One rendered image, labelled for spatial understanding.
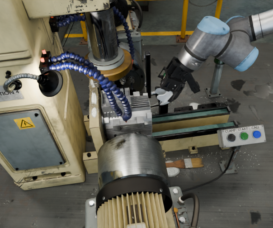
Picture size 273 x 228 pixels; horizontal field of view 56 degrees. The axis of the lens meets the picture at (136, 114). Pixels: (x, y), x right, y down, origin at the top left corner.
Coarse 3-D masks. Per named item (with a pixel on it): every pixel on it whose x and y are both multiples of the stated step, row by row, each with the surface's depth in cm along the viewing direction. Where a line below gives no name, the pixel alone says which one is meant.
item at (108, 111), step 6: (102, 90) 109; (120, 90) 110; (126, 90) 109; (102, 96) 107; (114, 96) 111; (126, 96) 110; (102, 102) 105; (108, 102) 109; (120, 102) 107; (102, 108) 103; (108, 108) 104; (120, 108) 104; (108, 114) 106; (114, 114) 106
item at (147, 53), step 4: (148, 52) 108; (144, 56) 110; (148, 56) 108; (148, 60) 109; (148, 64) 111; (148, 68) 113; (148, 72) 114; (148, 76) 116; (148, 80) 117; (148, 84) 119; (148, 88) 121; (148, 92) 123; (152, 92) 125; (148, 96) 125
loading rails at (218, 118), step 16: (176, 112) 128; (192, 112) 129; (208, 112) 128; (224, 112) 127; (160, 128) 130; (176, 128) 132; (192, 128) 122; (208, 128) 121; (224, 128) 120; (176, 144) 124; (192, 144) 126; (208, 144) 128
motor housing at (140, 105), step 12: (132, 96) 112; (144, 96) 111; (132, 108) 108; (144, 108) 108; (120, 120) 108; (132, 120) 108; (144, 120) 108; (108, 132) 108; (120, 132) 109; (132, 132) 110; (144, 132) 110
